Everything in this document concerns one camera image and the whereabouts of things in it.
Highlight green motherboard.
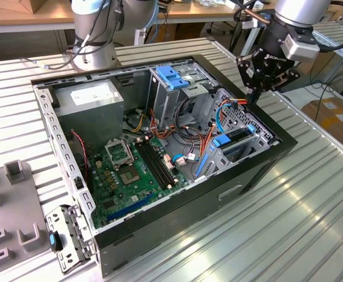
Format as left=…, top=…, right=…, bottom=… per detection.
left=85, top=136, right=189, bottom=229

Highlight large cardboard box with labels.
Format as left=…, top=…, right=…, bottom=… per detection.
left=302, top=98, right=343, bottom=153

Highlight blue drive bay latch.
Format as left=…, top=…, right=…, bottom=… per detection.
left=155, top=65, right=184, bottom=91

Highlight hard disk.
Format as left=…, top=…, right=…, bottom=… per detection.
left=194, top=123, right=257, bottom=179

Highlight RAM slot with white latches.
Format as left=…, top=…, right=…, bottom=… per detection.
left=139, top=141, right=171, bottom=189
left=146, top=139, right=178, bottom=187

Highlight black PC case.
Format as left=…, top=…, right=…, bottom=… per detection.
left=30, top=53, right=298, bottom=278

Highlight blue SATA wire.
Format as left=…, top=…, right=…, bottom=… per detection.
left=171, top=101, right=234, bottom=167

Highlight blue expansion slot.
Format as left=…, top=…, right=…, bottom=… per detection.
left=106, top=192, right=154, bottom=223

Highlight grey parts rack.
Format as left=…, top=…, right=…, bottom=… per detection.
left=0, top=158, right=60, bottom=280

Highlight grey cable with white connector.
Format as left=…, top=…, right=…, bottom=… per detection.
left=19, top=57, right=75, bottom=71

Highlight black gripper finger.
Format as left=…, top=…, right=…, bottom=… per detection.
left=237, top=55, right=256, bottom=103
left=254, top=66, right=301, bottom=103

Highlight perforated metal disk bay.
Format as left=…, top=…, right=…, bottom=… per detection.
left=190, top=87, right=279, bottom=183

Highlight yellow black power wires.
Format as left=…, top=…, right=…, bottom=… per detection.
left=123, top=108, right=146, bottom=133

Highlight red black wire bundle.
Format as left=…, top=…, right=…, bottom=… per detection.
left=149, top=108, right=203, bottom=142

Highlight black latch with blue tab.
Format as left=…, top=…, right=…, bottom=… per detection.
left=48, top=230, right=64, bottom=253

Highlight metal socket cover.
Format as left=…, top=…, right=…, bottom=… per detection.
left=104, top=138, right=135, bottom=170

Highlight metal expansion card retainer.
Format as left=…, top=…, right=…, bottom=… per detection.
left=45, top=204, right=98, bottom=276

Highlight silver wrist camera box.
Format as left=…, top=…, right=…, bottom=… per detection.
left=279, top=32, right=319, bottom=62

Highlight orange red disk power wire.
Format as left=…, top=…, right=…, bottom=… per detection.
left=199, top=98, right=251, bottom=161

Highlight CPU socket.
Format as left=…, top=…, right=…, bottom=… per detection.
left=118, top=166, right=142, bottom=186

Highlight grey optical drive cage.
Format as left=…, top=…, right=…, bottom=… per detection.
left=146, top=60, right=219, bottom=130

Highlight grey power supply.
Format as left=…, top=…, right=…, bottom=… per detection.
left=52, top=79, right=125, bottom=150

